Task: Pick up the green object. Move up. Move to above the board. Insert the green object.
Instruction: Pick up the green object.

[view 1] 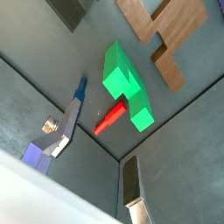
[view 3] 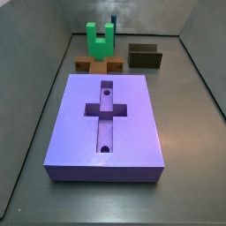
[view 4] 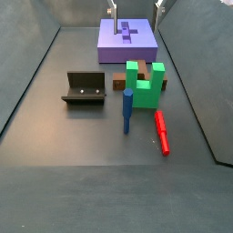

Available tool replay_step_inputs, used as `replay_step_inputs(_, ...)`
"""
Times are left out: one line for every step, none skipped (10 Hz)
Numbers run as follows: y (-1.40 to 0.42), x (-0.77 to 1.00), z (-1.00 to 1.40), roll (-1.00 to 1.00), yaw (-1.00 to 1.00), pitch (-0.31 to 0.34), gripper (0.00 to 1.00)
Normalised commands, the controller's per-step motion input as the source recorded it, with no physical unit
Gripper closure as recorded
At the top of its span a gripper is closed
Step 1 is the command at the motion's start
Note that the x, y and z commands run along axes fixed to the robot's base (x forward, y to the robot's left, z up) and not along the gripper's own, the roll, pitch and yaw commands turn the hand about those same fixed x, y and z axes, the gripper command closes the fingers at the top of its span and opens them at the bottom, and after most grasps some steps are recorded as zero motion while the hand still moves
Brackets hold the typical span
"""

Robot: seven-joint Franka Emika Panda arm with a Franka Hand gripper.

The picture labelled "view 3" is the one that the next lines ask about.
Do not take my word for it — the green U-shaped block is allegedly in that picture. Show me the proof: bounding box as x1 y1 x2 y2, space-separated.
87 22 114 60

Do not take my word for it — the purple board with cross slot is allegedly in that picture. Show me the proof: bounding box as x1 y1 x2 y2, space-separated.
44 74 164 182

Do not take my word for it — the brown cross-shaped block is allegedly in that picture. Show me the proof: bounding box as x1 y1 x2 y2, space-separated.
75 56 124 74

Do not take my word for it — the dark grey rectangular block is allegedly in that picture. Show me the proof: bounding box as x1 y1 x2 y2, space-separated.
128 43 162 69

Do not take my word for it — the blue cylindrical peg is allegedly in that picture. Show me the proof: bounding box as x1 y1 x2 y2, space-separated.
111 14 117 47

